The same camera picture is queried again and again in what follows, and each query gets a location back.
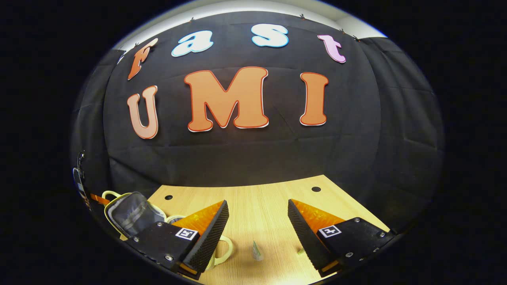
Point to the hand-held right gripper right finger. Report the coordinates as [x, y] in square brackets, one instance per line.
[307, 237]

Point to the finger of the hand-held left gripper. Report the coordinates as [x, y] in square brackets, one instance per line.
[100, 199]

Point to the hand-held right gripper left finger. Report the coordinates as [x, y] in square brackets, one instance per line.
[208, 241]

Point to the pale yellow small suitcase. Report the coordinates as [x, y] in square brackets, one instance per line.
[130, 213]

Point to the large white green cream tube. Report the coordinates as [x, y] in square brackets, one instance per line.
[257, 251]

